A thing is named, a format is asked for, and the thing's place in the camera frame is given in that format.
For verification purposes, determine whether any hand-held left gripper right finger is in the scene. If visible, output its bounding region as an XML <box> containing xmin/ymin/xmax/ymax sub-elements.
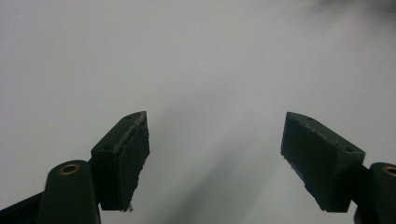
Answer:
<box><xmin>280</xmin><ymin>111</ymin><xmax>366</xmax><ymax>214</ymax></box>

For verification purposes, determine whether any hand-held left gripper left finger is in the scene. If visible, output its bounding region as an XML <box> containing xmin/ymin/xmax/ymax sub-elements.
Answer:
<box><xmin>91</xmin><ymin>110</ymin><xmax>150</xmax><ymax>213</ymax></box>

